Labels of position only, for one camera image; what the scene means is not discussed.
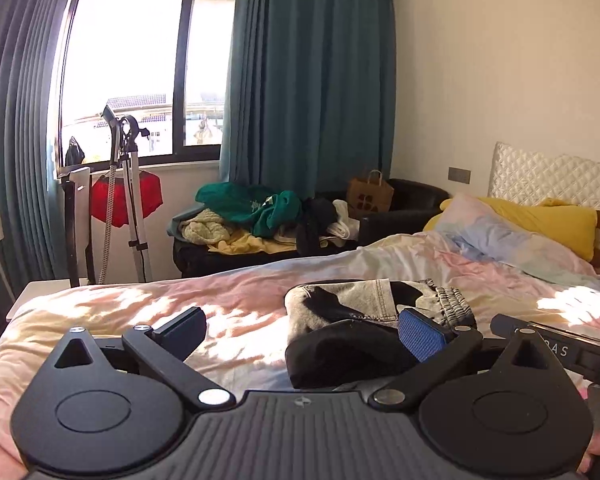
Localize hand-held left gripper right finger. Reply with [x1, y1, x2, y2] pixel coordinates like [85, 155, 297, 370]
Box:
[370, 308, 557, 408]

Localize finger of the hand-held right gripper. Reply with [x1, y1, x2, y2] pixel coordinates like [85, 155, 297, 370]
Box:
[490, 313, 600, 345]

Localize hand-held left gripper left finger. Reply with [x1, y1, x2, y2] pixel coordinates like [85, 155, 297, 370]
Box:
[54, 306, 236, 409]

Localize black pants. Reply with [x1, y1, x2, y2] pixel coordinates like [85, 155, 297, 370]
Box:
[283, 278, 479, 392]

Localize pastel tie-dye pillow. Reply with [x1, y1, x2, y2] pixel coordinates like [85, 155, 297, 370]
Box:
[434, 192, 600, 287]

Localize yellow plush pillow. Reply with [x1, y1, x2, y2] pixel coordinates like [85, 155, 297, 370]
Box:
[423, 195, 600, 269]

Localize yellow garment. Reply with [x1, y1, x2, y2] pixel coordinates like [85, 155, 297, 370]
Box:
[207, 229, 282, 255]

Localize cream knitted garment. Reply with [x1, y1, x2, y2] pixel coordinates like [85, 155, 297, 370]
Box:
[178, 208, 234, 246]

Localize black armchair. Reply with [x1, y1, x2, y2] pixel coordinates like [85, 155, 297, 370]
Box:
[173, 178, 451, 279]

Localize white garment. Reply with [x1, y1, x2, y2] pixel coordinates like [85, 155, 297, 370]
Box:
[324, 198, 361, 241]

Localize red cloth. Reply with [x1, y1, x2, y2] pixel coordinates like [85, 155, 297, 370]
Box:
[90, 169, 163, 226]

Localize green garment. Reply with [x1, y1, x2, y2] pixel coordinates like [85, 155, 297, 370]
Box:
[195, 181, 304, 239]

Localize brown paper bag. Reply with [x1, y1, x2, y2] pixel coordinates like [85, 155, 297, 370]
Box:
[346, 169, 395, 216]

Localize black garment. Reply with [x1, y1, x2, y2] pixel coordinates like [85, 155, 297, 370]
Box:
[294, 197, 349, 256]

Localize white quilted headboard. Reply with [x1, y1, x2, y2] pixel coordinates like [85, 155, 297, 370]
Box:
[487, 141, 600, 277]

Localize white bench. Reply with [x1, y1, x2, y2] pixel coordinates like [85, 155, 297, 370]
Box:
[4, 279, 92, 322]

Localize garment steamer stand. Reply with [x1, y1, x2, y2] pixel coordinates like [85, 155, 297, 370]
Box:
[97, 104, 154, 284]

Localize black bag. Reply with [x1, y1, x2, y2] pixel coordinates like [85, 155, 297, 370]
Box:
[64, 135, 88, 166]

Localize teal curtain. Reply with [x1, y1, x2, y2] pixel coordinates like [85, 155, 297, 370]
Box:
[219, 0, 397, 197]
[0, 0, 77, 313]

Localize black-framed window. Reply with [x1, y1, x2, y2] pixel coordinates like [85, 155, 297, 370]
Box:
[54, 0, 242, 169]

